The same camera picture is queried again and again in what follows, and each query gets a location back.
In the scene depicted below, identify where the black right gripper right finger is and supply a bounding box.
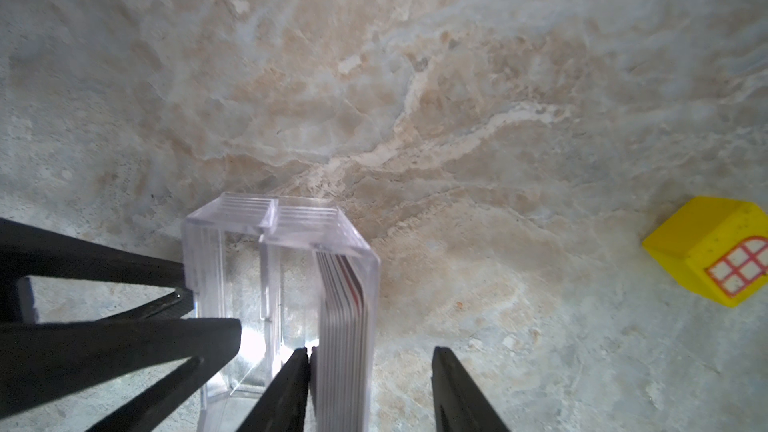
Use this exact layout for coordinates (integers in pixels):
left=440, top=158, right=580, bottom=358
left=431, top=347, right=510, bottom=432

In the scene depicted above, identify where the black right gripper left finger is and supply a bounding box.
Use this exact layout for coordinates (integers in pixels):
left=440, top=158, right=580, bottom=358
left=237, top=348, right=311, bottom=432

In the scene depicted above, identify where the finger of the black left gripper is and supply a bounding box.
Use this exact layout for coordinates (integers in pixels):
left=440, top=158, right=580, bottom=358
left=1, top=218, right=194, bottom=323
left=1, top=318, right=242, bottom=431

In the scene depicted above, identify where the stack of cards in box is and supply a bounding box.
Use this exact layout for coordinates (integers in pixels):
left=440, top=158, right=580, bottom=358
left=316, top=252, right=366, bottom=431

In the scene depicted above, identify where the yellow toy block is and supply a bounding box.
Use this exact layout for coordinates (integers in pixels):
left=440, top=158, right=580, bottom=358
left=642, top=196, right=767, bottom=308

